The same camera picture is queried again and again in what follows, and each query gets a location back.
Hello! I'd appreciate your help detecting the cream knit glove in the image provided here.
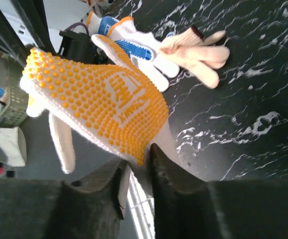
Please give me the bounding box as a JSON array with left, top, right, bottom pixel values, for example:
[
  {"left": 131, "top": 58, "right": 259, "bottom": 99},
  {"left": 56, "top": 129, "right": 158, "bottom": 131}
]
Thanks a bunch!
[{"left": 158, "top": 25, "right": 230, "bottom": 89}]

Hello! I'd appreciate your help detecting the white plastic storage basket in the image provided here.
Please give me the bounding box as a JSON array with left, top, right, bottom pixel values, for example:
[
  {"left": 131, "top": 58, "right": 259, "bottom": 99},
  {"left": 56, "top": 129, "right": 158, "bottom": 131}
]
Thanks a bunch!
[{"left": 0, "top": 57, "right": 28, "bottom": 127}]

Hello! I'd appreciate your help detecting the orange dotted white glove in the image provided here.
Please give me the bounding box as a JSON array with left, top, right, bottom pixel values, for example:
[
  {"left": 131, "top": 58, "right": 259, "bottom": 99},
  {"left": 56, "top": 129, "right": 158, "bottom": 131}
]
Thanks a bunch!
[{"left": 19, "top": 34, "right": 182, "bottom": 174}]

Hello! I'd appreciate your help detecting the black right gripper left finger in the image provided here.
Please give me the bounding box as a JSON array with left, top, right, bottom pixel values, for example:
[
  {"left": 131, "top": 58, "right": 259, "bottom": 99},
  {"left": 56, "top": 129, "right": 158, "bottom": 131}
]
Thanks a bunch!
[{"left": 0, "top": 160, "right": 127, "bottom": 239}]

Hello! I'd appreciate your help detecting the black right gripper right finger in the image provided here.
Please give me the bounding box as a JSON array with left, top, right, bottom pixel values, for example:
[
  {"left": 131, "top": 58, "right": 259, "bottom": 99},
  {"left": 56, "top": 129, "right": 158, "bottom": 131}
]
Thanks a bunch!
[{"left": 149, "top": 144, "right": 288, "bottom": 239}]

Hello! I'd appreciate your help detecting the blue dotted white glove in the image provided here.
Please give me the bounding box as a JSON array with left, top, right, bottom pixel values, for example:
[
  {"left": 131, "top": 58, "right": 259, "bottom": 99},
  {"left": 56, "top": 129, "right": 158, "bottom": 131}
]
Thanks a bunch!
[{"left": 86, "top": 11, "right": 180, "bottom": 92}]

